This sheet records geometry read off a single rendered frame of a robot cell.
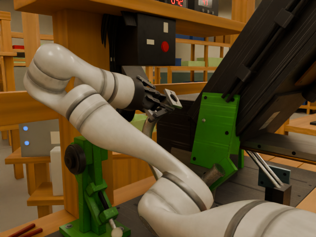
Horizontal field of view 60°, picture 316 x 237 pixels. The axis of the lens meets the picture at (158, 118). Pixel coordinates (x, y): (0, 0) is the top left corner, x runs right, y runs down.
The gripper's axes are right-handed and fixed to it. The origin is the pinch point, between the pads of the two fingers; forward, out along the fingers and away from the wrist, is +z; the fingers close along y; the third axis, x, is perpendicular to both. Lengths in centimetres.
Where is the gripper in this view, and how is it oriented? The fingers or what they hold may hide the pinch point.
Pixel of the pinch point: (164, 103)
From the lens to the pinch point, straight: 71.6
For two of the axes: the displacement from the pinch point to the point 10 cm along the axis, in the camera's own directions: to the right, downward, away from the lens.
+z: 6.8, 1.4, 7.2
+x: -6.4, 5.9, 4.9
